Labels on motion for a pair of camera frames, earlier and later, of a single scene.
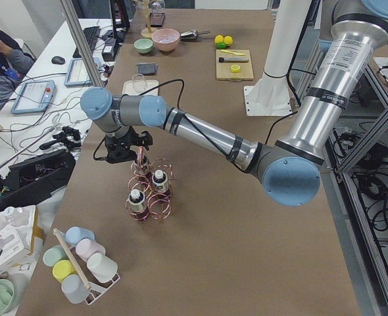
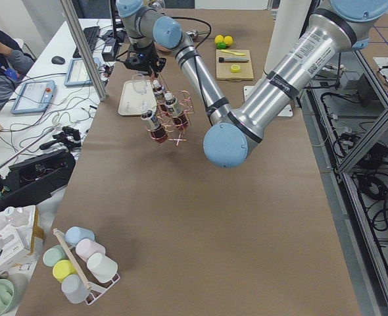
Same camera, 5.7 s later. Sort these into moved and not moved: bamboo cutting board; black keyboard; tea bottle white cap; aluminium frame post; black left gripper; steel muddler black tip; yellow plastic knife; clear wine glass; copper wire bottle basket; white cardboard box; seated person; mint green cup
Moved: black left gripper; copper wire bottle basket; tea bottle white cap
Not moved: mint green cup; yellow plastic knife; clear wine glass; black keyboard; seated person; steel muddler black tip; bamboo cutting board; white cardboard box; aluminium frame post
